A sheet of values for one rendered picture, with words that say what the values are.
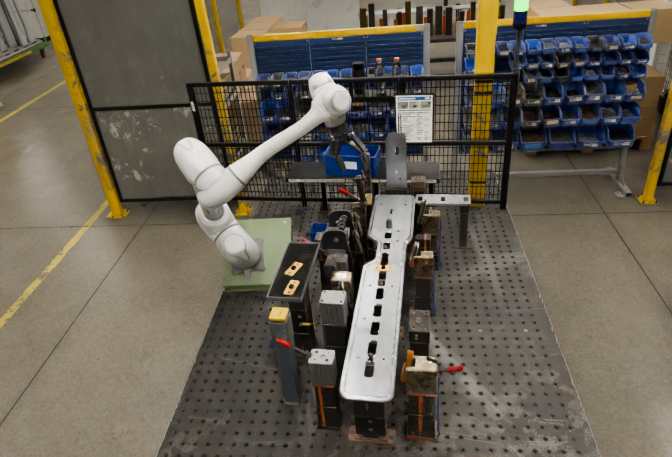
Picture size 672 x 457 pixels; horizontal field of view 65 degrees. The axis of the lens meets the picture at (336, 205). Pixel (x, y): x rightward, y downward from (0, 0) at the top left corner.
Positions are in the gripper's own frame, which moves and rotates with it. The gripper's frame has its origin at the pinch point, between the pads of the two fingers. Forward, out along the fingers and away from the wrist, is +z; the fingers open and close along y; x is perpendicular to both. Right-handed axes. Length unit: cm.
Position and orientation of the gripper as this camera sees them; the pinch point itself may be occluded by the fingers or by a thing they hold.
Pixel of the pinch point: (354, 167)
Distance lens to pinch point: 222.7
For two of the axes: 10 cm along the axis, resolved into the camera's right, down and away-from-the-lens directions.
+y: 7.0, -0.1, -7.2
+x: 6.1, -5.1, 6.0
